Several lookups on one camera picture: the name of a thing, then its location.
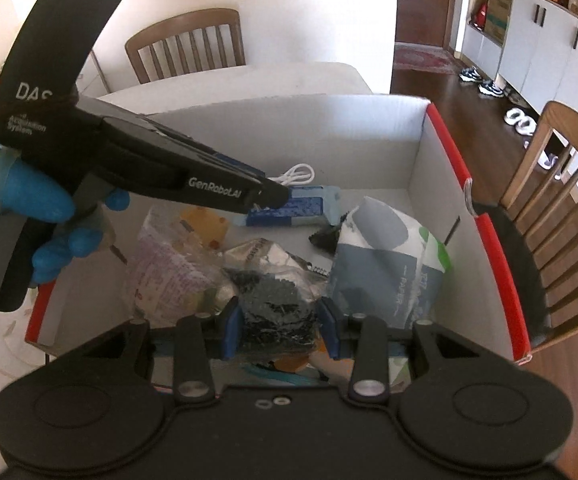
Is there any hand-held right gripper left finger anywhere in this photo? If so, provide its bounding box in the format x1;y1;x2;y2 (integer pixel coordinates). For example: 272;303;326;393
89;299;244;403

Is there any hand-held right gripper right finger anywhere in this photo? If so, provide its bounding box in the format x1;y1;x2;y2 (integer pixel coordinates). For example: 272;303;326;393
318;299;475;402

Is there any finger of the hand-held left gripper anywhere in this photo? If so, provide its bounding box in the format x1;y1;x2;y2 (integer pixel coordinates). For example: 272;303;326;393
144;119;267;181
178;160;290;213

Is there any blue wipes packet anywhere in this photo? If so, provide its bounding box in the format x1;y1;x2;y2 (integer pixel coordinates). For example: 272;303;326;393
245;185;342;228

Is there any black crinkled pouch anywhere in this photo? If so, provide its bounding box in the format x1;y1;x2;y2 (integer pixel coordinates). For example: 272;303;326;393
229;267;320;361

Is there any silver foil packet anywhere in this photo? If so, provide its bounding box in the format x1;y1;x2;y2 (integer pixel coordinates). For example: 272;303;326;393
204;239;330;311

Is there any clear pink-printed plastic bag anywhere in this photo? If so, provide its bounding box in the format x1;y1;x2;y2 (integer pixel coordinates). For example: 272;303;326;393
123;206;232;328

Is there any grey white tissue pack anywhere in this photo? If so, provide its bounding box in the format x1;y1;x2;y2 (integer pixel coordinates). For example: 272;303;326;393
328;196;452;333

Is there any red cardboard box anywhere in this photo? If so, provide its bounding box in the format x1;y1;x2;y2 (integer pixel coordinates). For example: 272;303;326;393
25;92;532;366

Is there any person's left hand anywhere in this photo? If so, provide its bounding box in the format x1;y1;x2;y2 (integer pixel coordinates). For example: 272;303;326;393
0;142;130;287

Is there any orange teal wrapper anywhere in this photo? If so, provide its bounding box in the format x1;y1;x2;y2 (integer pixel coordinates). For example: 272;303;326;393
243;340;340;378

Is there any yellow plush toy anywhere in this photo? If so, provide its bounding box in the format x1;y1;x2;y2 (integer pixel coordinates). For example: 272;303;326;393
179;208;230;251

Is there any brown wooden chair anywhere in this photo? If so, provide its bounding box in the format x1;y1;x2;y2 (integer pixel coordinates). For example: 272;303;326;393
125;8;247;85
469;101;578;361

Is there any patterned rug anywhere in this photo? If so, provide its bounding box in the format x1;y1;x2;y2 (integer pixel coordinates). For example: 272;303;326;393
394;44;457;73

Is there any grey storage cabinet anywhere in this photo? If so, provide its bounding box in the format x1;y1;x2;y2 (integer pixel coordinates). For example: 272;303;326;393
462;0;578;123

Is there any white coiled cable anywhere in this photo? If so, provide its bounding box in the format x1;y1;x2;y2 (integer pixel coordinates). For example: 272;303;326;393
267;162;316;188

